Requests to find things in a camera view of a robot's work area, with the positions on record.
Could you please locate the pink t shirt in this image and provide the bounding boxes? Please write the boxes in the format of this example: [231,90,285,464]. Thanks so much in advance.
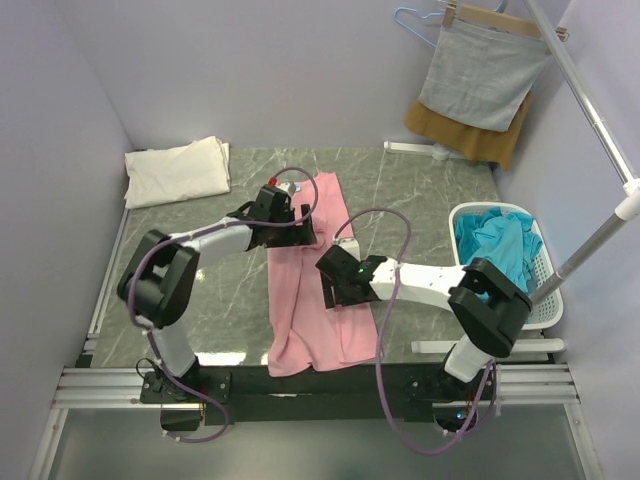
[267,173,377,377]

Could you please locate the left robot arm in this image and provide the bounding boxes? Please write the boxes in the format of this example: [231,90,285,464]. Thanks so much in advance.
[117,182,319,402]

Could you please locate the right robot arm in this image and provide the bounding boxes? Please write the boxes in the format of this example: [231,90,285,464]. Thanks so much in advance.
[316,245,533,399]

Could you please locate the folded white t shirt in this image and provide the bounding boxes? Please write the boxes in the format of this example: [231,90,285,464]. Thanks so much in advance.
[124,136,231,210]

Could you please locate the black base beam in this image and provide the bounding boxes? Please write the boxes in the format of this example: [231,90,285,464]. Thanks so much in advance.
[140,363,493,432]

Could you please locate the teal t shirt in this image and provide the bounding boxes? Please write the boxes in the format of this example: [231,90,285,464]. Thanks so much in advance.
[454,207,543,293]

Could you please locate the white perforated laundry basket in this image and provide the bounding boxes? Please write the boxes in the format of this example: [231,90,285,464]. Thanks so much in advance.
[447,200,566,332]

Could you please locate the brown hanging cloth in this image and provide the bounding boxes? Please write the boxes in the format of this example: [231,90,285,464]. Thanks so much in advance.
[404,92,533,171]

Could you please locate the grey hanging cloth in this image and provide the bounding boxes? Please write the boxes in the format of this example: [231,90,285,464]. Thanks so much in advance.
[418,19,549,132]

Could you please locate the metal clothes rack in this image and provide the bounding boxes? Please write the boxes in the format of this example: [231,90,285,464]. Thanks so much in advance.
[383,1,639,354]

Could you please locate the wooden clip hanger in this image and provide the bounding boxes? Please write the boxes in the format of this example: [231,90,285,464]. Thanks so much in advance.
[441,1,542,39]

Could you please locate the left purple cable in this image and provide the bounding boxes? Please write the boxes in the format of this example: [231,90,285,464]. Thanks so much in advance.
[126,165,320,444]

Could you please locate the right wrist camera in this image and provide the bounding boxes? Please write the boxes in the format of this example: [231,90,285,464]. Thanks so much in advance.
[332,237,360,260]

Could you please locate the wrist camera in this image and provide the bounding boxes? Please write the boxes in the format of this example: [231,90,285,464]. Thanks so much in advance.
[268,177,297,197]
[332,237,360,260]

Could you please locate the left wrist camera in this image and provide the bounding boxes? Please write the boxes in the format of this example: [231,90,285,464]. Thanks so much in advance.
[268,177,297,197]

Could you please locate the aluminium rail frame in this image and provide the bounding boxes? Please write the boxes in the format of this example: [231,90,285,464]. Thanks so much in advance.
[26,208,601,480]

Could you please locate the blue wire hanger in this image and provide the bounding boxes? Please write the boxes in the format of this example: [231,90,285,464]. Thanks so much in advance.
[393,0,507,49]

